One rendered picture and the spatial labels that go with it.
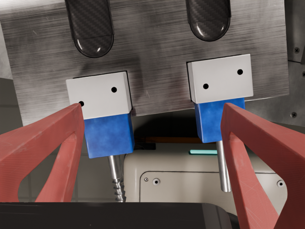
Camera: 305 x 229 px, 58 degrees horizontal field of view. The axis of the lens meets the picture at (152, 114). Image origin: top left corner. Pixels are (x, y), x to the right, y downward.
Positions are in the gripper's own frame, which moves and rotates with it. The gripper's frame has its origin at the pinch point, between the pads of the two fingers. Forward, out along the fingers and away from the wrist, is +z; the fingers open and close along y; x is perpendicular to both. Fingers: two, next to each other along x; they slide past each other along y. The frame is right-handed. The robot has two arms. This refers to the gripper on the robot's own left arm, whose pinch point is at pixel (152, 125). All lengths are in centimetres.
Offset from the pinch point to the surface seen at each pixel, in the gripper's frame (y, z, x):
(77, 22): 6.9, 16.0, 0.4
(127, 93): 2.2, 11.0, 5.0
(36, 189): 50, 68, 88
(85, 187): 29, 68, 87
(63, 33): 8.2, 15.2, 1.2
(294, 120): -16.7, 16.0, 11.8
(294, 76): -16.2, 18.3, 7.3
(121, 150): 2.9, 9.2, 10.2
